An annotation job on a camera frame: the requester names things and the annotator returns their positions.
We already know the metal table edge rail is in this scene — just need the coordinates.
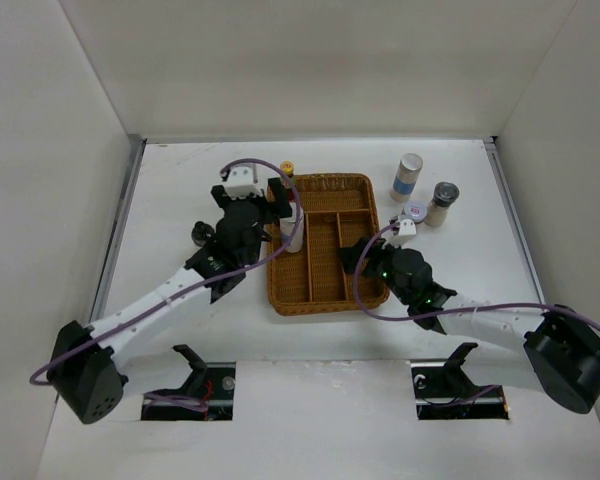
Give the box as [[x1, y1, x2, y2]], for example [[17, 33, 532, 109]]
[[83, 134, 147, 325]]

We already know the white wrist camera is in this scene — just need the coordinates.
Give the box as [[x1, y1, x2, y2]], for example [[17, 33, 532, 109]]
[[222, 163, 263, 200], [388, 215, 417, 248]]

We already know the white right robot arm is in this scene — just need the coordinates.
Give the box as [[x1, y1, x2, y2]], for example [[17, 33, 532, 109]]
[[336, 217, 600, 414]]

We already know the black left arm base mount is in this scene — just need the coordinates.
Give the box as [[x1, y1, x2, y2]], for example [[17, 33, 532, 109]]
[[140, 345, 236, 422]]

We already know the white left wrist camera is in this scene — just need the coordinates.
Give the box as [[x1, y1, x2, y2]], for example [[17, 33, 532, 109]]
[[222, 163, 263, 200]]

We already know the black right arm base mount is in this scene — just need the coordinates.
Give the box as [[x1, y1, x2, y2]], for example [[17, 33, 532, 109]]
[[411, 342, 509, 421]]

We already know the grey lid salt grinder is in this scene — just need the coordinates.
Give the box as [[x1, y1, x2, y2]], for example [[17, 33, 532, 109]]
[[424, 182, 460, 228]]

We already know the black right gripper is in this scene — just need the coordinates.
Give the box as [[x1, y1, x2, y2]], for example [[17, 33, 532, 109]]
[[337, 235, 412, 306]]

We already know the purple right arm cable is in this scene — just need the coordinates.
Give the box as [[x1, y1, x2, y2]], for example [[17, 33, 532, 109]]
[[353, 224, 600, 374]]

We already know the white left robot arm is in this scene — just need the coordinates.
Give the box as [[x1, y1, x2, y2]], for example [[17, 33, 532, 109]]
[[46, 179, 292, 425]]

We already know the black cap pepper grinder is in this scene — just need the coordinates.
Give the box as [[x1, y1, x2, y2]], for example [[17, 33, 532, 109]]
[[191, 221, 216, 248]]

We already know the silver lid white spice bottle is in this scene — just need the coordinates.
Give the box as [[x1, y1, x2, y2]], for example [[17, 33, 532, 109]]
[[279, 202, 305, 253]]

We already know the red sauce bottle yellow cap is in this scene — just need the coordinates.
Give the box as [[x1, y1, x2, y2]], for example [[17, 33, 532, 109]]
[[280, 161, 295, 179]]

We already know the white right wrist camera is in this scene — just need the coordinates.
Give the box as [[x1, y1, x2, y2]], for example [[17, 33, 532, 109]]
[[388, 215, 417, 248]]

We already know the small jar red label right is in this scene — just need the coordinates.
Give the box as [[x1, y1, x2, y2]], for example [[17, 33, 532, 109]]
[[402, 201, 428, 225]]

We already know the brown wicker divided basket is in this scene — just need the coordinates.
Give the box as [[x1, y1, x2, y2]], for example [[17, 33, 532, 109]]
[[267, 173, 379, 316]]

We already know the silver lid blue label bottle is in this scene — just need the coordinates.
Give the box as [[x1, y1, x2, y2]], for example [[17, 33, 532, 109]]
[[390, 153, 423, 203]]

